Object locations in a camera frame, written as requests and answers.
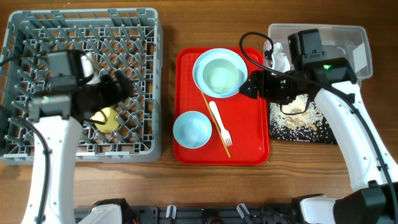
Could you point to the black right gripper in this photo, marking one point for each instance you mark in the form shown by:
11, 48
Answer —
260, 88

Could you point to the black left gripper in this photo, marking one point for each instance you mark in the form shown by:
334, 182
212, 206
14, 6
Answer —
114, 96

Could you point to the white napkin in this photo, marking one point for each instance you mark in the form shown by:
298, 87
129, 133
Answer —
280, 61

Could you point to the yellow plastic cup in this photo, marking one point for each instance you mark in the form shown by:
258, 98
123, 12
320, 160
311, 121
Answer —
105, 120

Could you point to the green bowl with rice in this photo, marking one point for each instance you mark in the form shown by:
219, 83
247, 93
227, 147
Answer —
220, 75

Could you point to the white plastic fork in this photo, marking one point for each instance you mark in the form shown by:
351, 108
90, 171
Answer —
224, 132

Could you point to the wooden chopstick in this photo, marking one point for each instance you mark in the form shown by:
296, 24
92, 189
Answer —
216, 126

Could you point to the light blue bowl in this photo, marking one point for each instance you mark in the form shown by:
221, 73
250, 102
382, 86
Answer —
192, 129

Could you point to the light blue plate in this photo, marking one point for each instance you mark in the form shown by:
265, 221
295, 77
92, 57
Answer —
216, 53

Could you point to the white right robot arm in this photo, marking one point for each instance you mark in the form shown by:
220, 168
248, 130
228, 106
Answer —
333, 87

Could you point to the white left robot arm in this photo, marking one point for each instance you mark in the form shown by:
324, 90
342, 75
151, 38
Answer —
58, 116

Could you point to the grey plastic dishwasher rack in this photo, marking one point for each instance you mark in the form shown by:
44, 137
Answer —
121, 40

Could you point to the rice and peanut scraps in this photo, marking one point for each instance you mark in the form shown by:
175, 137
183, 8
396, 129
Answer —
295, 119

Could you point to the black tray bin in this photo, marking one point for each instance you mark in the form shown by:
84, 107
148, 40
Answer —
280, 133

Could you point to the red plastic tray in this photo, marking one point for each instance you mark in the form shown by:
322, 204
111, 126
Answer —
245, 118

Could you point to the clear plastic bin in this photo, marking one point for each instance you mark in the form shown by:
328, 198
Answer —
350, 42

